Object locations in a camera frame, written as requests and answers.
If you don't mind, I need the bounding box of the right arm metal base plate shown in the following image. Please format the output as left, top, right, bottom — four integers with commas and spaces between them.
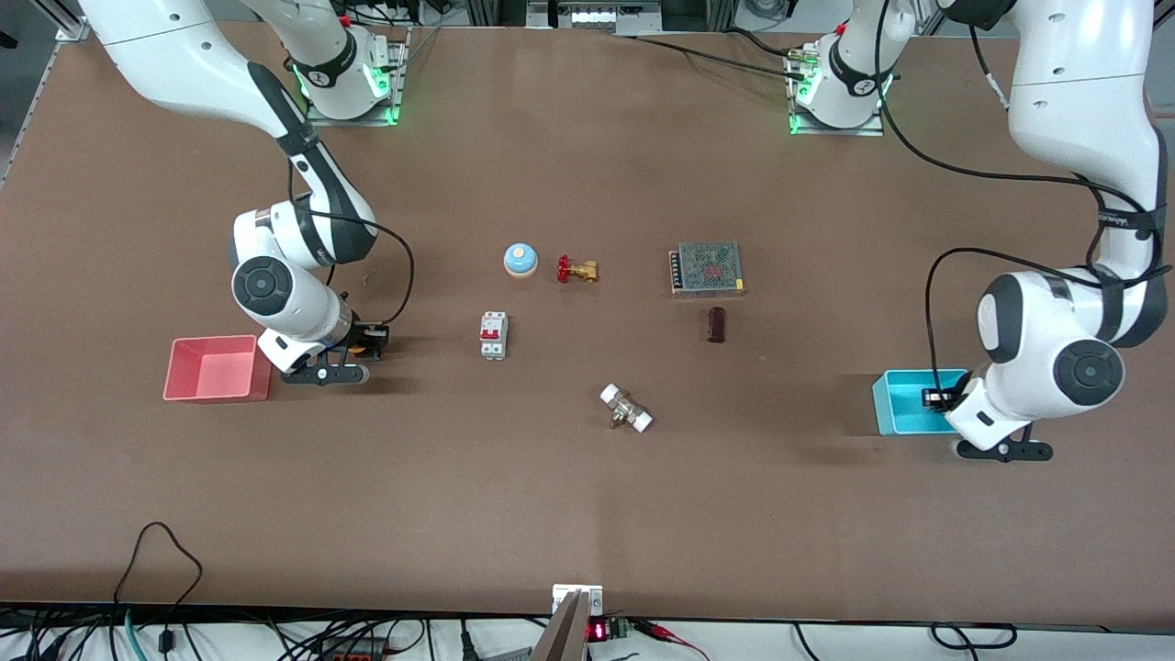
304, 26, 409, 128

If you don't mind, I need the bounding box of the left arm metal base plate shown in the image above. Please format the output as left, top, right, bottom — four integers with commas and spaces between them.
788, 41, 888, 138

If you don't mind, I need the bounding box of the red clip lead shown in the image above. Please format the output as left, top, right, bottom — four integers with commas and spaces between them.
633, 620, 711, 661

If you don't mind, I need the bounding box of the red plastic box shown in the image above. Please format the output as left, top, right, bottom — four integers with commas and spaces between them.
163, 335, 274, 404

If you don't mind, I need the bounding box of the metal mesh power supply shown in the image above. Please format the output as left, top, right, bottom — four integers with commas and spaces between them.
668, 241, 746, 299

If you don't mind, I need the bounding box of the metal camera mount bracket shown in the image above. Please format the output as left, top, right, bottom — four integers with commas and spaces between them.
531, 584, 605, 661

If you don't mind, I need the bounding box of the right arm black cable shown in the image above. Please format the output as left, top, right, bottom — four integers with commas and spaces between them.
287, 161, 416, 331

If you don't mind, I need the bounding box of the black coiled cable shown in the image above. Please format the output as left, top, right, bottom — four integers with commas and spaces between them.
930, 622, 1018, 652

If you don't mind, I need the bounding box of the white-capped metal pipe fitting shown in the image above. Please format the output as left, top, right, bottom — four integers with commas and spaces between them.
599, 383, 655, 433

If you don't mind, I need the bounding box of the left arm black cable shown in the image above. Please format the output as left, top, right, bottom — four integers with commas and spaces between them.
877, 0, 1167, 405

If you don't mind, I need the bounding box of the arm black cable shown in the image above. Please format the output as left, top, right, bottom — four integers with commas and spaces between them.
287, 161, 416, 331
877, 0, 1167, 405

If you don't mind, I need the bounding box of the blue plastic box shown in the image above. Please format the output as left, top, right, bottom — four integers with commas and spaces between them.
872, 369, 972, 436

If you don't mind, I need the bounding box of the black table cable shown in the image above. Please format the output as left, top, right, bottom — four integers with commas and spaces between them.
610, 30, 813, 82

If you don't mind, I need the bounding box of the black looped cable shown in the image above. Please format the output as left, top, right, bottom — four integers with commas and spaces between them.
112, 522, 204, 655

